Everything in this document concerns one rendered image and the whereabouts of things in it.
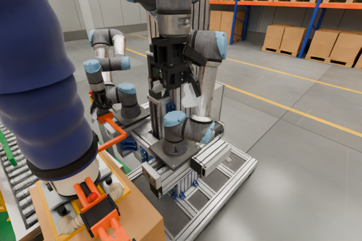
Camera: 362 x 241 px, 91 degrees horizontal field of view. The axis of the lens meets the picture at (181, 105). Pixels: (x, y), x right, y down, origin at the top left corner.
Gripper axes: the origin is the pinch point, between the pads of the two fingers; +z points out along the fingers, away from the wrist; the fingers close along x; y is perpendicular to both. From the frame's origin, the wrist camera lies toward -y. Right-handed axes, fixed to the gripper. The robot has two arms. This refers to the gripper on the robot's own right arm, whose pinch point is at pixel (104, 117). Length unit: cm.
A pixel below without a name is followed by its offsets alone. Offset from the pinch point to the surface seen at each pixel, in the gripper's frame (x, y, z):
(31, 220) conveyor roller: -57, -16, 62
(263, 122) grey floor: 234, 25, 117
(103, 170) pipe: -16.8, 31.1, 6.3
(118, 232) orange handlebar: -25, 64, -3
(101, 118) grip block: -3.1, 3.9, -2.7
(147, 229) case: -14, 59, 22
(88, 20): 113, -298, -21
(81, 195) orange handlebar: -29, 44, -3
